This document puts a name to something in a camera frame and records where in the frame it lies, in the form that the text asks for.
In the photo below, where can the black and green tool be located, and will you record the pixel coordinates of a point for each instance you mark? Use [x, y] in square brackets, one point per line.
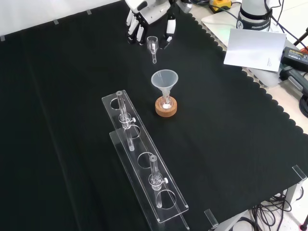
[294, 80]

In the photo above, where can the pale board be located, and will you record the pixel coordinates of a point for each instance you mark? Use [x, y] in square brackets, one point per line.
[214, 22]

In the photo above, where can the clear acrylic funnel stand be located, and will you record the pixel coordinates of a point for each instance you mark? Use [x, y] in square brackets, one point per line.
[144, 166]

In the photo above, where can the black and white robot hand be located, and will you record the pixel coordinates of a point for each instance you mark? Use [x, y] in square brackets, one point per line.
[154, 12]

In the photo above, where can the black power adapter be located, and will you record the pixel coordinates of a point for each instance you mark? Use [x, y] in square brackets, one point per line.
[294, 56]

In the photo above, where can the clear cloth clamp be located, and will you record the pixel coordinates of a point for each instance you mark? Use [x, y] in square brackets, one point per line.
[211, 217]
[299, 172]

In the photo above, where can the grey tape strip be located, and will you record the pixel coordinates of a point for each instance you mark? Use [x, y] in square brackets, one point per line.
[56, 21]
[2, 38]
[88, 12]

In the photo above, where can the white paper card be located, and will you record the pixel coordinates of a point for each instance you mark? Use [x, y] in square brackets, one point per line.
[255, 50]

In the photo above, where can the yellow stop button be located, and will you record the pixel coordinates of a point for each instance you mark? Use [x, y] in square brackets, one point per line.
[221, 3]

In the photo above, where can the clear plastic funnel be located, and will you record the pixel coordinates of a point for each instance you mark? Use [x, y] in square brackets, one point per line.
[164, 79]

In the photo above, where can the small round-bottom glass flask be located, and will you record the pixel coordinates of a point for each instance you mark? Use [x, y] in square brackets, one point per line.
[166, 104]

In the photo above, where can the black cloth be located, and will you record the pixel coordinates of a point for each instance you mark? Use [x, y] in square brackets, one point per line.
[72, 120]

